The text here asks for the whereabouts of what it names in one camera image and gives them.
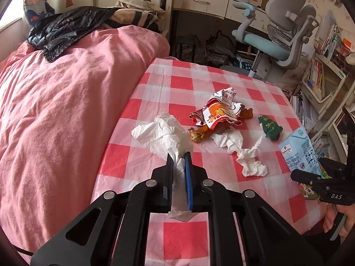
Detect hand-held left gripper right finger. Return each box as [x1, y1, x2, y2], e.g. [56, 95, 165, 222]
[184, 151, 323, 266]

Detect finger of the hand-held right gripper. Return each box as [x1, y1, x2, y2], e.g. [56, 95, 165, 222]
[291, 169, 328, 192]
[318, 157, 349, 179]

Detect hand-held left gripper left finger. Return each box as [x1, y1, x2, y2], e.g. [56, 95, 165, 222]
[30, 153, 175, 266]

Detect light blue milk carton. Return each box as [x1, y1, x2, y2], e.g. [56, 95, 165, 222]
[278, 125, 332, 200]

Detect large white tissue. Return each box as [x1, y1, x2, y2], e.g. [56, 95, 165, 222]
[131, 113, 195, 222]

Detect small twisted white tissue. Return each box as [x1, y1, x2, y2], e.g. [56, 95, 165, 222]
[212, 131, 269, 177]

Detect small green wrapper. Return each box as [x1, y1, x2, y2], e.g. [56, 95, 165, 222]
[258, 115, 283, 142]

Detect red white snack wrapper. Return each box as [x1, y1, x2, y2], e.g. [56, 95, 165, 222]
[190, 88, 246, 130]

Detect person's right hand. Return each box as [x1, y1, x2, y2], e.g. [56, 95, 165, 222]
[323, 204, 355, 240]

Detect row of colourful books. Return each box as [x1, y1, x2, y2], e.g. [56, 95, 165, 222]
[312, 134, 331, 158]
[309, 58, 325, 92]
[319, 11, 343, 59]

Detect white book rack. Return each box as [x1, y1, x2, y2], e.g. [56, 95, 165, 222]
[301, 14, 355, 160]

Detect red white checked tablecloth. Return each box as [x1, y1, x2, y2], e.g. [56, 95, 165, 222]
[91, 58, 330, 266]

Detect pink duvet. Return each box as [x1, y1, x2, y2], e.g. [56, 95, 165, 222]
[0, 25, 170, 264]

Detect dark bags under desk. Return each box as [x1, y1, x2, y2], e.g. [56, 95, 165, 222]
[172, 33, 239, 67]

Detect grey blue desk chair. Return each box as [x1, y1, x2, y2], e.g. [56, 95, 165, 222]
[220, 0, 319, 78]

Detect beige dark striped cloth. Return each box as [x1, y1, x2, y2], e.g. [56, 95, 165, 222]
[109, 8, 160, 33]

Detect white desk drawer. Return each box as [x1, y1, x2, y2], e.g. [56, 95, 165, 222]
[173, 0, 229, 13]

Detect beige canvas bag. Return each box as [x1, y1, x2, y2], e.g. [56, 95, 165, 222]
[114, 0, 164, 13]

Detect black plastic bag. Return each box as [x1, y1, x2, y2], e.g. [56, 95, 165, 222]
[27, 6, 120, 63]

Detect blue printed cushion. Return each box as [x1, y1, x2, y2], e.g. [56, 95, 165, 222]
[24, 0, 56, 24]

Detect window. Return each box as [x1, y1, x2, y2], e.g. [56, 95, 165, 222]
[0, 0, 31, 32]

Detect black cable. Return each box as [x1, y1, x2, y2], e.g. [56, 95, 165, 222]
[12, 244, 34, 256]

